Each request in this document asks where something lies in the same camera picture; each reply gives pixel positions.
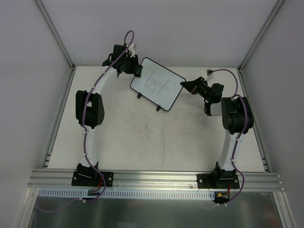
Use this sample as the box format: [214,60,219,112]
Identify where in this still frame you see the black-framed small whiteboard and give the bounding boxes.
[130,57,186,112]

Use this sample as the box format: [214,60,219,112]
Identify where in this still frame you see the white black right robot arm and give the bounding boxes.
[181,77,254,189]

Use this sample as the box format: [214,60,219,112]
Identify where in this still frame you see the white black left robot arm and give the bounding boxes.
[72,42,143,186]

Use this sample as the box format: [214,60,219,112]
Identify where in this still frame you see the metal tube whiteboard easel stand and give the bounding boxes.
[137,93,162,112]

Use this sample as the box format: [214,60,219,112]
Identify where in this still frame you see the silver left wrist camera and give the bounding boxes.
[128,43,135,55]

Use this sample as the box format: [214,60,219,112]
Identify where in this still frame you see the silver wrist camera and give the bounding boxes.
[128,43,135,55]
[206,69,214,80]

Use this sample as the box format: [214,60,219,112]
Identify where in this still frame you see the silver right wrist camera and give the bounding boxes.
[206,69,214,80]

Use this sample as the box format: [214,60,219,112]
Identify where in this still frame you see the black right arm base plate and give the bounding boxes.
[196,173,240,190]

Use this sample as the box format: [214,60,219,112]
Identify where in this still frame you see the aluminium left frame post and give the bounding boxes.
[34,0,75,70]

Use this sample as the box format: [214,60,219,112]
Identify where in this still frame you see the aluminium frame post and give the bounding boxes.
[34,0,75,70]
[238,0,285,73]

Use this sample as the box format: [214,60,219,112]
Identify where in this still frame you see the aluminium right frame post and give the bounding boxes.
[238,0,285,73]

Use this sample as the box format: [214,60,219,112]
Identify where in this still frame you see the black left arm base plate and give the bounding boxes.
[71,171,114,187]

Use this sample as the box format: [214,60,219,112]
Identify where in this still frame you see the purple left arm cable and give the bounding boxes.
[35,30,136,213]

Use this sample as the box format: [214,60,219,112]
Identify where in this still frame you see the aluminium front mounting rail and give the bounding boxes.
[27,169,285,192]

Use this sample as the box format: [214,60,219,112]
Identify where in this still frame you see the white slotted cable duct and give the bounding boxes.
[38,188,215,200]

